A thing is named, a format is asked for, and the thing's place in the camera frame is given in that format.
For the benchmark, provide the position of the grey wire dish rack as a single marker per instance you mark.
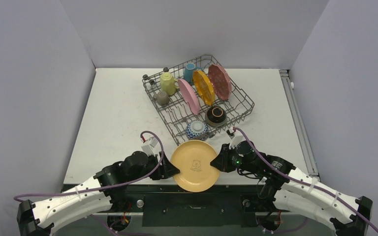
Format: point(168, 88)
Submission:
point(202, 104)

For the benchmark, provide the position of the small grey cup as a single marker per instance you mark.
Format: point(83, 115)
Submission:
point(162, 98)

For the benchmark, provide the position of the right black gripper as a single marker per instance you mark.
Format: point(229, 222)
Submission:
point(226, 159)

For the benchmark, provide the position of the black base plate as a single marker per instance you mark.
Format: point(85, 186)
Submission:
point(172, 206)

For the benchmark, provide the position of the red patterned bowl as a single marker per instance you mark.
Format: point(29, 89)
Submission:
point(197, 130)

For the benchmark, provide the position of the pale yellow bear plate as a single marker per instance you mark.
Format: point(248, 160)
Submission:
point(193, 159)

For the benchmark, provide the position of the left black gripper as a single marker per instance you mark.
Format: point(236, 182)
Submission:
point(165, 170)

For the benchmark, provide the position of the black patterned bowl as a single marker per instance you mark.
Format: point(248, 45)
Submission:
point(216, 116)

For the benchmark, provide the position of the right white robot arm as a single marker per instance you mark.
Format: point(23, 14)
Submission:
point(286, 187)

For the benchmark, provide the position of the pink dotted plate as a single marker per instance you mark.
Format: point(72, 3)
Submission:
point(220, 80)

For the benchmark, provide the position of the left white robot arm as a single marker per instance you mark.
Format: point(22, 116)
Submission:
point(103, 191)

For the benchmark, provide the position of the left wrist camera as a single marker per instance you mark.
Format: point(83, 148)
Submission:
point(148, 146)

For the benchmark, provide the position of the blue floral mug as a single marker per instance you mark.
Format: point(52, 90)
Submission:
point(188, 72)

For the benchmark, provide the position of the pale yellow mug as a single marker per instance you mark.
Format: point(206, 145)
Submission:
point(168, 83)

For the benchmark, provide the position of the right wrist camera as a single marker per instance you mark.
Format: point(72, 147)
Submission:
point(235, 138)

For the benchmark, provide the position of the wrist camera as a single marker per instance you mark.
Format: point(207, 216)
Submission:
point(235, 138)
point(148, 146)

